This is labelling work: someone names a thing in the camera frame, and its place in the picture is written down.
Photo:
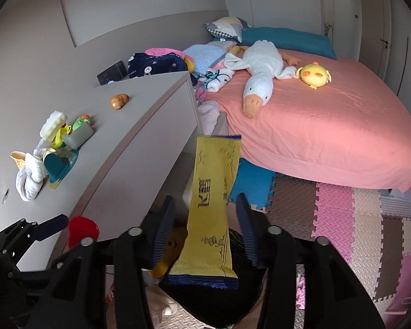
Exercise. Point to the yellow popcorn snack bag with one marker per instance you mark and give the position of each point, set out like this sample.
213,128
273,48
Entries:
58,163

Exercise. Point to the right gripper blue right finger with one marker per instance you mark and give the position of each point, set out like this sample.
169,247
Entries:
248,227

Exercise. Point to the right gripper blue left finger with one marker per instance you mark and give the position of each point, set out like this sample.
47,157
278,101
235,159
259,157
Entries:
163,223

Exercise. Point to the brown potato toy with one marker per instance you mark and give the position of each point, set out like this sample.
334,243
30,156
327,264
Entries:
118,101

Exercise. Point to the bed with pink sheet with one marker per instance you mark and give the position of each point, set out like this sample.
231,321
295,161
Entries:
353,131

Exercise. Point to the light blue knitted blanket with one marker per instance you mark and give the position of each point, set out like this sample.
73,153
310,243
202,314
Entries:
204,56

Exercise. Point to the yellow snack wrapper packet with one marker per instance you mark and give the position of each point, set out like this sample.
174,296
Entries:
206,257

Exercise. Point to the white door with handle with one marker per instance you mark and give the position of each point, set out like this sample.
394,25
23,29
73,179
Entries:
384,49

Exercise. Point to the teal pillow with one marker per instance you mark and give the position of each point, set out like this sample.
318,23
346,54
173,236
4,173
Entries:
289,39

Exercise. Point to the white goose plush toy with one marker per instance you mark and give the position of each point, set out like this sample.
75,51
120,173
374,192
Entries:
264,63

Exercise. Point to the pink folded cloth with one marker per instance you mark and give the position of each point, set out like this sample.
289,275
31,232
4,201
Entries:
164,51

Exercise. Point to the white cartoon print cloth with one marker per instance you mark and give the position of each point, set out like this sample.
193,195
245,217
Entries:
214,80

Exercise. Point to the red round object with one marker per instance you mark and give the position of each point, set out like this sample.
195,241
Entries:
80,228

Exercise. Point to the colourful foam floor mat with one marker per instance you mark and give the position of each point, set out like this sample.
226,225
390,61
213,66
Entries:
371,231

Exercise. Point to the yellow chick plush toy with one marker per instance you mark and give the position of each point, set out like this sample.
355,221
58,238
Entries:
314,75

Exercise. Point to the patterned grey yellow pillow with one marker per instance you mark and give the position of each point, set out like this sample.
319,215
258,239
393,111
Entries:
227,28

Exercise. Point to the navy rabbit print blanket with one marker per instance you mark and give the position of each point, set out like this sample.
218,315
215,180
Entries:
142,64

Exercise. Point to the green frog rattle toy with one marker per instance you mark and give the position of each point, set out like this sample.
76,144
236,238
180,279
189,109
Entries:
80,121

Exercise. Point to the white tissue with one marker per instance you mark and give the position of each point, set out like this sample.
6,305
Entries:
29,180

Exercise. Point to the grey dresser cabinet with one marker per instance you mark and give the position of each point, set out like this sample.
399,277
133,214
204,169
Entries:
120,169

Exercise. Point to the black wall socket panel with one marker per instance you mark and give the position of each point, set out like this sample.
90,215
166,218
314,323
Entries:
114,73

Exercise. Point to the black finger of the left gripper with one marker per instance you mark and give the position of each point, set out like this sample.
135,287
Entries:
50,227

